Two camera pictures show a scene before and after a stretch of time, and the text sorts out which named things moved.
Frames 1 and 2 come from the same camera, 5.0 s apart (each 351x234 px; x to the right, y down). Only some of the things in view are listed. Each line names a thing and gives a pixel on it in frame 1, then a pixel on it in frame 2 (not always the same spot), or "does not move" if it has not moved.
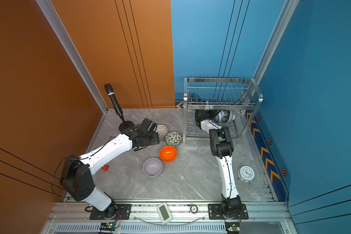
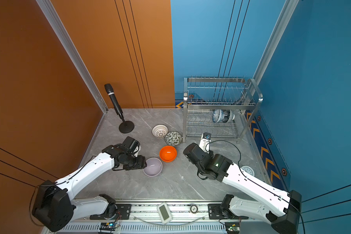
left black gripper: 156,139 to 142,163
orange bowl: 168,154 does not move
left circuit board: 110,226 does not move
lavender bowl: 152,166 does not move
